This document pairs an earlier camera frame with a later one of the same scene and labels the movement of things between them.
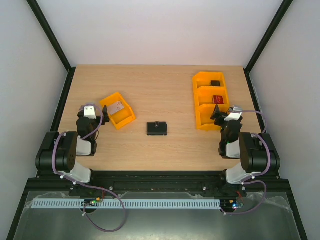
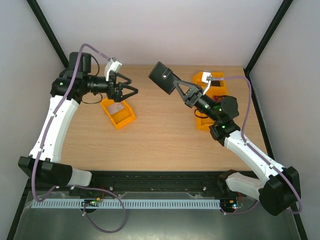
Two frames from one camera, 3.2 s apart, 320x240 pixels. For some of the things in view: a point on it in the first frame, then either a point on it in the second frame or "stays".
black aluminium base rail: [154, 185] stays
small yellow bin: [122, 117] stays
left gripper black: [105, 115] → [116, 95]
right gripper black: [220, 117] → [192, 95]
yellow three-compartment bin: [204, 94] stays
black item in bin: [215, 83] stays
